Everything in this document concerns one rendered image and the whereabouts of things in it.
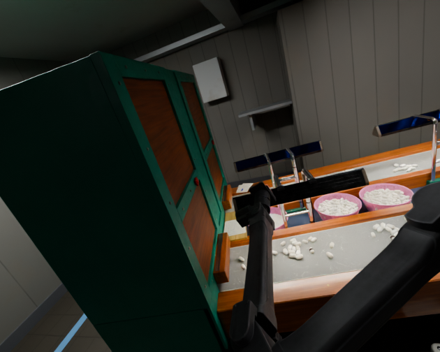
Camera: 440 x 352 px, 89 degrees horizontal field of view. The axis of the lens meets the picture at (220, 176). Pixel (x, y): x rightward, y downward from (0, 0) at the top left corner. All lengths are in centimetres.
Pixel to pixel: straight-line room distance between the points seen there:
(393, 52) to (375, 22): 34
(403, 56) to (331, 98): 71
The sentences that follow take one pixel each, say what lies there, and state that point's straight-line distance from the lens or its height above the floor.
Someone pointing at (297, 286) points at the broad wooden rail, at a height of 77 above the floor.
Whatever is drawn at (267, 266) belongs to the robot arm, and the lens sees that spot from 57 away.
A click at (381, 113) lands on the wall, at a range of 307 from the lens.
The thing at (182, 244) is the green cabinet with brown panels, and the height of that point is 117.
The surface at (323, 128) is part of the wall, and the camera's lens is 292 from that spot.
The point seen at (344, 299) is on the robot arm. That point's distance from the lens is 42.
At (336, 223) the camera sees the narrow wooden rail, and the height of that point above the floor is 76.
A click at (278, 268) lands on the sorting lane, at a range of 123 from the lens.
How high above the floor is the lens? 161
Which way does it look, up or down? 20 degrees down
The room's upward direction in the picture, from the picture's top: 18 degrees counter-clockwise
